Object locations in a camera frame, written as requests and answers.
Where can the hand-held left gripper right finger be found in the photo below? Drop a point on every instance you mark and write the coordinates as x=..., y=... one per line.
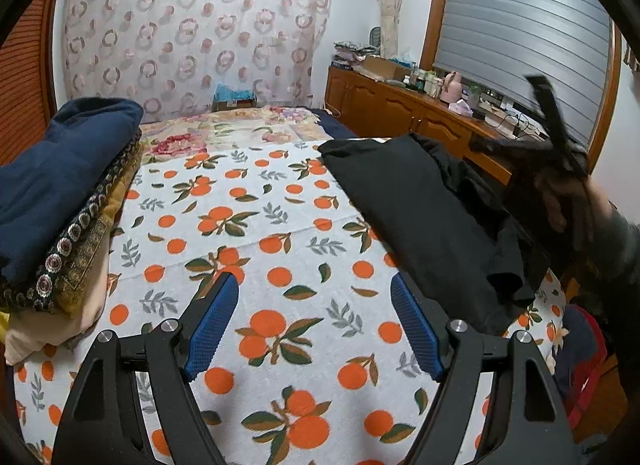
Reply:
x=415, y=330

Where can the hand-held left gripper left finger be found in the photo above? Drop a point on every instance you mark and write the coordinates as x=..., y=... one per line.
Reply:
x=212, y=325

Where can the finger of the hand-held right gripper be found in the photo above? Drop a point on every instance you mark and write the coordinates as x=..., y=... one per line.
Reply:
x=500, y=146
x=545, y=100

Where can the black t-shirt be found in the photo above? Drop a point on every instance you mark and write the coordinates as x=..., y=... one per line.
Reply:
x=400, y=195

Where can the person's right hand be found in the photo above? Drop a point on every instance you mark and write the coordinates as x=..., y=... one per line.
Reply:
x=565, y=210

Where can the pink cloth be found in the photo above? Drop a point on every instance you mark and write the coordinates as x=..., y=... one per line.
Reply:
x=460, y=108

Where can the pink jug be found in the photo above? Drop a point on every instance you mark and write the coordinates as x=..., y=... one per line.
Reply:
x=452, y=87

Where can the white jar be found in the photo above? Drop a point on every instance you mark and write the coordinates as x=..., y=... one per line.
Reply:
x=437, y=86

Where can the grey window blind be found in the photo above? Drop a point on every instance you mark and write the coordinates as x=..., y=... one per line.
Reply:
x=500, y=20

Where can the dark green bottle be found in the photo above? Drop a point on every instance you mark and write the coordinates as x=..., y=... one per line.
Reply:
x=422, y=81

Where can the wooden sideboard cabinet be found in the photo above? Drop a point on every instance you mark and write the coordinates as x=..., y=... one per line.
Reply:
x=400, y=105

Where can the orange print bed sheet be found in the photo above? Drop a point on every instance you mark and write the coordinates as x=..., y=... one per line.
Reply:
x=300, y=245

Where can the golden folded cloth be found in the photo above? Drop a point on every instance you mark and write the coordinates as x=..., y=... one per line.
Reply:
x=85, y=277

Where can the cardboard box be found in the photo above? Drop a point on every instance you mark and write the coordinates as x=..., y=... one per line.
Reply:
x=382, y=67

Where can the small desk fan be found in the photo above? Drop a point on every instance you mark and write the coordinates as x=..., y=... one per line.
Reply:
x=375, y=36

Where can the beige folded cloth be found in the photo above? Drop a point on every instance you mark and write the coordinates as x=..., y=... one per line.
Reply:
x=45, y=332

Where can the dark patterned folded cloth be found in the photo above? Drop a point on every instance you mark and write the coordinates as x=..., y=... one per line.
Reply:
x=65, y=245

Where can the narrow beige curtain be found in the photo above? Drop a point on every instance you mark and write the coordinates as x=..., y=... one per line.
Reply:
x=392, y=0

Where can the floral blanket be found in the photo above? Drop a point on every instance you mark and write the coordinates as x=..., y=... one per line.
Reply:
x=225, y=132

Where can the folded navy cloth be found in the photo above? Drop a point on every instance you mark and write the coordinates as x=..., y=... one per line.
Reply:
x=60, y=170

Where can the small brown box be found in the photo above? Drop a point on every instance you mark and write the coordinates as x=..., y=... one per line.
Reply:
x=232, y=105

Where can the blue crumpled item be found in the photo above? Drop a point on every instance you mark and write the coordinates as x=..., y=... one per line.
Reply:
x=234, y=93

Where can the wooden louvered wardrobe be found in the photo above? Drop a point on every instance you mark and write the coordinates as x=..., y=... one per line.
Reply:
x=25, y=70

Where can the wooden window frame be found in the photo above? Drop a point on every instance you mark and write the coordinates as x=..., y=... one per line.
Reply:
x=435, y=5

